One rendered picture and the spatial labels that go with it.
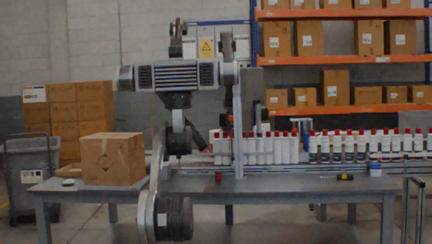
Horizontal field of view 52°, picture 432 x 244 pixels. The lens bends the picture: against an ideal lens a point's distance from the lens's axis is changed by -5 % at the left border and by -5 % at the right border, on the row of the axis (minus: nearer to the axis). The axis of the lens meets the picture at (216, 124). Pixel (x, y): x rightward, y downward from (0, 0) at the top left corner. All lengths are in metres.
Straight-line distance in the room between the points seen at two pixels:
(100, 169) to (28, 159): 2.16
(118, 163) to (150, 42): 4.89
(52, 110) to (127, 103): 1.66
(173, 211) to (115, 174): 0.88
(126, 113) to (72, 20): 1.72
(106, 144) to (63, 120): 3.55
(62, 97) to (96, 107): 0.46
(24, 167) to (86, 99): 1.63
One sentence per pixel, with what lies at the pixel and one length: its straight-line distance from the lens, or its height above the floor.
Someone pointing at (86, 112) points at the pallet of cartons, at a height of 1.00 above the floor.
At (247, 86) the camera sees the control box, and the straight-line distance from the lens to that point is 2.68.
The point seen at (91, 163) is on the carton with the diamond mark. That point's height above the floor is 0.98.
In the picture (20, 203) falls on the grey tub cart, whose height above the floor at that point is 0.25.
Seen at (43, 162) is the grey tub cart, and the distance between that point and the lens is 4.78.
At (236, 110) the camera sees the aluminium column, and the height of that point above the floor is 1.23.
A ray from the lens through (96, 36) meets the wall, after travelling 7.57.
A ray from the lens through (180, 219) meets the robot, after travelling 1.83.
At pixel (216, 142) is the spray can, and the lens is 2.89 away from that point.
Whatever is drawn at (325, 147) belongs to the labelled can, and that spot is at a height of 0.98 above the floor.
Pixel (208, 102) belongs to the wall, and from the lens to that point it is 7.29.
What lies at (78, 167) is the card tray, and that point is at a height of 0.84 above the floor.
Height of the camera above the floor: 1.47
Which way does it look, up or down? 7 degrees down
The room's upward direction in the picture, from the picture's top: 2 degrees counter-clockwise
